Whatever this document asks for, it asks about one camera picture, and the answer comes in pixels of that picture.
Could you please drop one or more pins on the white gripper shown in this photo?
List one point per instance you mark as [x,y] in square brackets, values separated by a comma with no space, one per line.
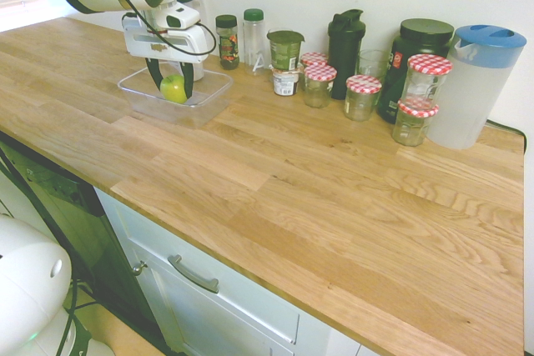
[167,45]

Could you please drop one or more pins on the green apple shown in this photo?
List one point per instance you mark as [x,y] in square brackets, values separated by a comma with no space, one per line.
[173,89]

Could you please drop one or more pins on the clear plastic container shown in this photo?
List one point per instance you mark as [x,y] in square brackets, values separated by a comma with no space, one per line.
[208,99]

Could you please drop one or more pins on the spice jar dark lid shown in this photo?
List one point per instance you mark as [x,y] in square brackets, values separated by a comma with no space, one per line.
[227,45]

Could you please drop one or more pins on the clear bottle green cap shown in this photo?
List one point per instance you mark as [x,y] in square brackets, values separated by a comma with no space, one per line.
[253,39]

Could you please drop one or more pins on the white yogurt cup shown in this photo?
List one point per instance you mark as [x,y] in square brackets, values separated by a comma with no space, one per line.
[285,81]

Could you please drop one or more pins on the green yogurt cup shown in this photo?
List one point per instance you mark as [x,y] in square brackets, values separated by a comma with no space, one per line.
[285,49]

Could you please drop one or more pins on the glass jar red checked lid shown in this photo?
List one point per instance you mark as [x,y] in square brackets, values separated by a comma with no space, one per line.
[361,99]
[313,58]
[319,87]
[411,126]

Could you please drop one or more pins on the black shaker bottle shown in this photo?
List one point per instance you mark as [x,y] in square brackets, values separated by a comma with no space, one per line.
[344,51]

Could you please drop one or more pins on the metal cabinet knob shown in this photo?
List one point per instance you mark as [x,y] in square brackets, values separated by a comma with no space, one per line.
[139,268]

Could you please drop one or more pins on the clear drinking glass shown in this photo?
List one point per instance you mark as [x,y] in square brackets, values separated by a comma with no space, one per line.
[372,64]

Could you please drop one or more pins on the white kitchen cabinet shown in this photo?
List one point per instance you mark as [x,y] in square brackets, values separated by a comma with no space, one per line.
[233,318]

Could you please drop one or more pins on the tall jar red checked lid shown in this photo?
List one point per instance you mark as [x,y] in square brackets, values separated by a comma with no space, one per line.
[425,83]

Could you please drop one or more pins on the black protein powder tub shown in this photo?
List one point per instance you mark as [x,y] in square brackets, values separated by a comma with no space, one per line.
[423,37]

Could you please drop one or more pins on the plastic pitcher blue lid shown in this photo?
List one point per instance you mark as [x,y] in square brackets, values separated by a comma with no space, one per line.
[475,89]

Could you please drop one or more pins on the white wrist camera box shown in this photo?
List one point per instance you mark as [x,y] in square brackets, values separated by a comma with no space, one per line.
[181,17]

